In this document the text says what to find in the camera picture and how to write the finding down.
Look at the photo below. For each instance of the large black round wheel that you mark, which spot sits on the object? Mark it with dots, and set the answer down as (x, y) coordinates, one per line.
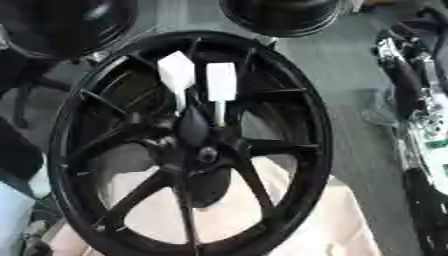
(64, 26)

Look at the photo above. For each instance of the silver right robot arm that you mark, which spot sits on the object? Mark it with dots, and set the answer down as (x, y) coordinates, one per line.
(430, 200)

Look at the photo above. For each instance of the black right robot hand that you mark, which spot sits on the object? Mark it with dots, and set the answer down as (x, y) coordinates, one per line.
(408, 80)

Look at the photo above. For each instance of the black round wheel rim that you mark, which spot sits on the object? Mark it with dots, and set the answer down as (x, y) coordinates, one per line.
(280, 20)

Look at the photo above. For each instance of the black spoked wheel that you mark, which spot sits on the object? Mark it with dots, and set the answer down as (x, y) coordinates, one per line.
(318, 140)

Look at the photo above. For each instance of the white pin with rectangular head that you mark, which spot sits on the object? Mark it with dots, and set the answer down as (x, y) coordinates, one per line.
(221, 81)

